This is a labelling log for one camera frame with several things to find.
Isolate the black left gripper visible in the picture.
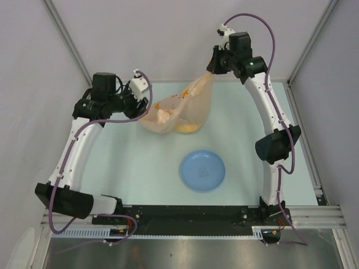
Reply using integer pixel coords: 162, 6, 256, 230
108, 81, 149, 122

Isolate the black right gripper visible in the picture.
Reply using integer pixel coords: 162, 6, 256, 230
206, 45, 236, 75

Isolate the translucent orange plastic bag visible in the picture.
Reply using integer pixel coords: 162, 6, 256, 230
140, 72, 214, 133

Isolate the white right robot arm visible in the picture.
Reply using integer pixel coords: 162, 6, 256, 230
206, 28, 301, 225

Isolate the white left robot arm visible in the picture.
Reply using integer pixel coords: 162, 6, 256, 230
35, 70, 150, 224

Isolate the blue plate with bear print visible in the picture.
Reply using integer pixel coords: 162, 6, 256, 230
179, 150, 226, 192

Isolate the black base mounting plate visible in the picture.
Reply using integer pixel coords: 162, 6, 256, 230
92, 206, 292, 236

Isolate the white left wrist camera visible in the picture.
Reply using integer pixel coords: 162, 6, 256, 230
129, 69, 149, 101

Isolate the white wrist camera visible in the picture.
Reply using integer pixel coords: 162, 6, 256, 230
129, 69, 149, 101
217, 24, 235, 50

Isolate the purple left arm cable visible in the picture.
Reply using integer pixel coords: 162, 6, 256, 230
49, 70, 154, 253

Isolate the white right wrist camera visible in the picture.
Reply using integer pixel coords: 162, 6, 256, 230
217, 24, 235, 50

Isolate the white slotted cable duct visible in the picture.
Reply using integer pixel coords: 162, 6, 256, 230
53, 226, 280, 240

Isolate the aluminium frame rail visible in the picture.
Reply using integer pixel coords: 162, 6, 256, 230
40, 206, 347, 229

